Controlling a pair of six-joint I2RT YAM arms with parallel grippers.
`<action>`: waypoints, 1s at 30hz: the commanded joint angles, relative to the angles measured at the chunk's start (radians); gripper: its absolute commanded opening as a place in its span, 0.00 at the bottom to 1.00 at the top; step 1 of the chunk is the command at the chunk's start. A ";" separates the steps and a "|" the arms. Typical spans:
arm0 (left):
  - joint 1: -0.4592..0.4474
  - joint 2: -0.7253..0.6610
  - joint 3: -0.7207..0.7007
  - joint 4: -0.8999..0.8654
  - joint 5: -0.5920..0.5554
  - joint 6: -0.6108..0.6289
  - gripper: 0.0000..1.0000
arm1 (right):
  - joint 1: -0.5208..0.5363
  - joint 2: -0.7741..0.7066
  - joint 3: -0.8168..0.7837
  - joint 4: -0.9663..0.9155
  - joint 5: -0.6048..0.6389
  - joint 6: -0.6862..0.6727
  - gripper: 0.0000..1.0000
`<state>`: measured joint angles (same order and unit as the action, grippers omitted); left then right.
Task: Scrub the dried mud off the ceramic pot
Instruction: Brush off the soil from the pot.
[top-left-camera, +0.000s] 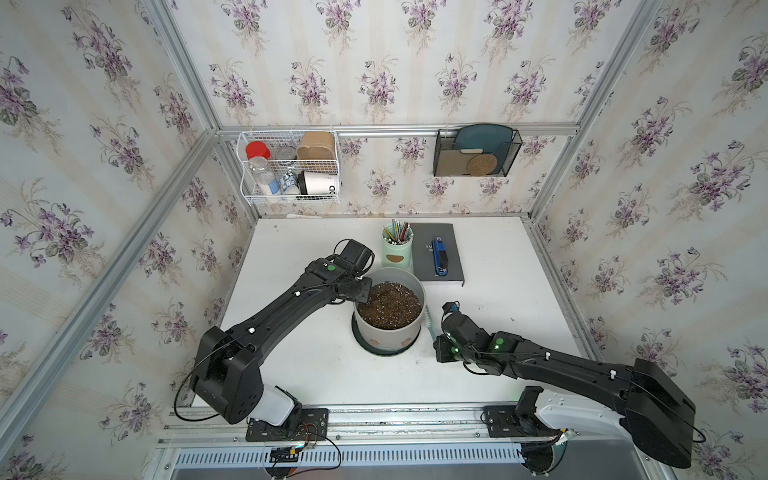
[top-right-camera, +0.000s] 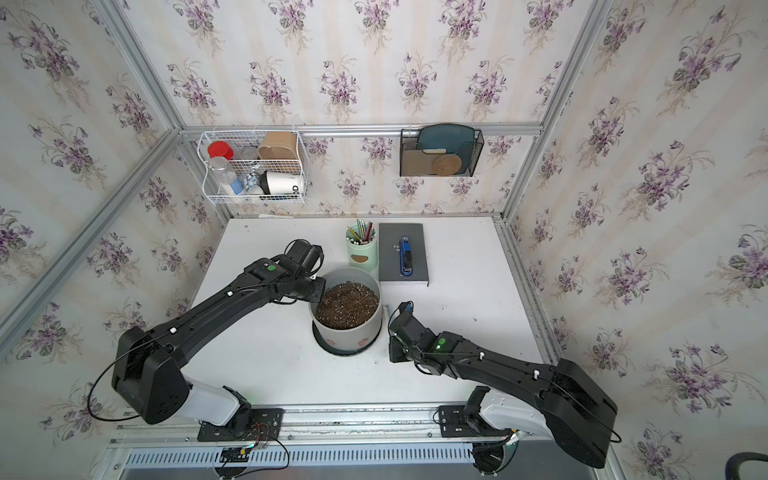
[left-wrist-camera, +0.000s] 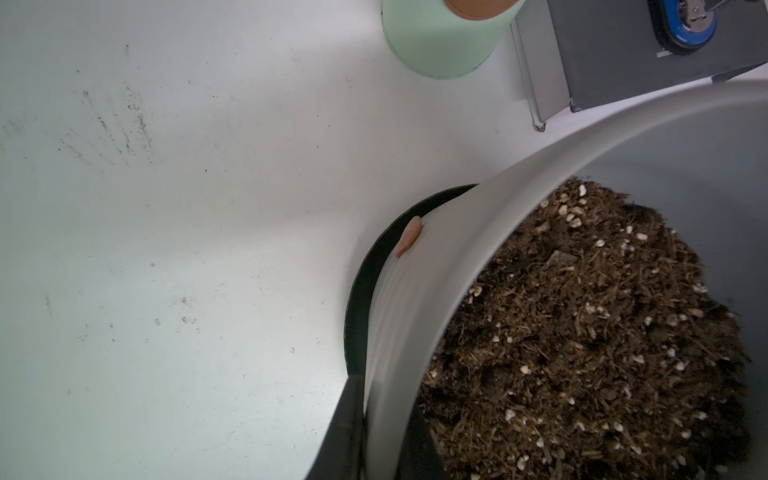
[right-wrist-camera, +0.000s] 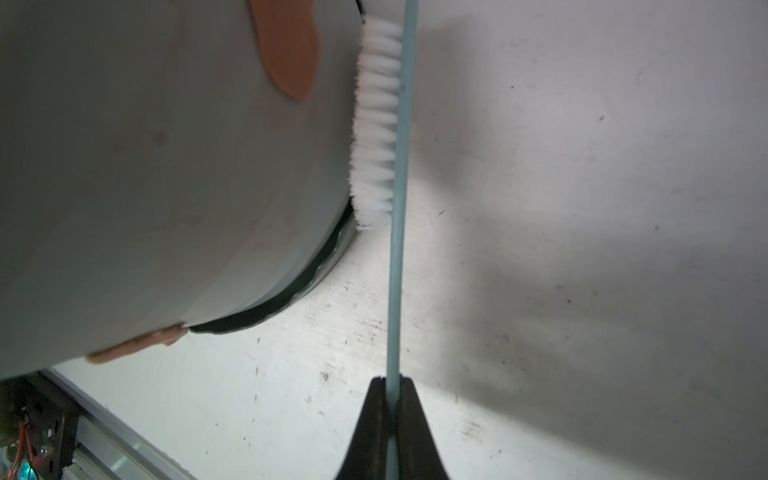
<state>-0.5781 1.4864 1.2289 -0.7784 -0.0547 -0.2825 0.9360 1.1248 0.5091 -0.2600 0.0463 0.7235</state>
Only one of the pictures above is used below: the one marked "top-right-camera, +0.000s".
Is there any black mesh wall organizer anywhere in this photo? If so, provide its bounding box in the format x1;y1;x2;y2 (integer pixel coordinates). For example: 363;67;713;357
399;127;485;177

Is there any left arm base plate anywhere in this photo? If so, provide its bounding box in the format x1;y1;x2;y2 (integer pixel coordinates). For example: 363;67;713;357
197;408;285;443

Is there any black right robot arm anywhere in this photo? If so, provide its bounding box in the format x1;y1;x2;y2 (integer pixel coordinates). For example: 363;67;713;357
387;302;621;469

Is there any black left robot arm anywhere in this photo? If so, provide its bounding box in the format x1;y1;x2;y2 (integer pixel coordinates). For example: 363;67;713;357
111;239;326;438

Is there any grey hardcover book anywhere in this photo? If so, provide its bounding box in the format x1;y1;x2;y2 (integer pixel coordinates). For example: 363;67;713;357
378;223;430;286

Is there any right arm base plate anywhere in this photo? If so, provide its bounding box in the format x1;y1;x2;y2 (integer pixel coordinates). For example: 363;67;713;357
433;405;479;438

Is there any round cork coaster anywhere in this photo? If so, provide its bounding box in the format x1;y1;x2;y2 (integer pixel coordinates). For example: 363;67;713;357
431;154;463;177

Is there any green pencil cup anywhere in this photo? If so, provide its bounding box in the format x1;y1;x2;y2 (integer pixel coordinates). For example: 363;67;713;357
345;220;379;275

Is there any small circuit board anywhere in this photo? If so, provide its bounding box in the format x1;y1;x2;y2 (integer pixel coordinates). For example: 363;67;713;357
219;447;253;465

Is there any black pot saucer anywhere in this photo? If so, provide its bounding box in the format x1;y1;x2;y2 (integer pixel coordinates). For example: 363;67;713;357
311;323;383;358

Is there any brown cardboard box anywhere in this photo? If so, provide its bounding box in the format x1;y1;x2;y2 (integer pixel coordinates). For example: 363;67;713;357
257;131;300;160

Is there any grey ceramic pot with soil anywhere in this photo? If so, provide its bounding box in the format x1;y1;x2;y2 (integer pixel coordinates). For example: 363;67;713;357
310;267;383;357

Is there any white wire wall basket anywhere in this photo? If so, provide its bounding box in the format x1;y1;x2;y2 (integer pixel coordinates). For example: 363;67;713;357
196;130;310;205

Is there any clear plastic bottle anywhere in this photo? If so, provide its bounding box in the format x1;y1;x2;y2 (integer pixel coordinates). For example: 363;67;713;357
210;156;244;196

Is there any red lidded jar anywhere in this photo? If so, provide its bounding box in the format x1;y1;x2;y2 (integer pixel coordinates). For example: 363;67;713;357
207;141;234;161

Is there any white black cylinder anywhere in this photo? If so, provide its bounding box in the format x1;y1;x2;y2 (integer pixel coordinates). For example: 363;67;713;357
259;171;306;196

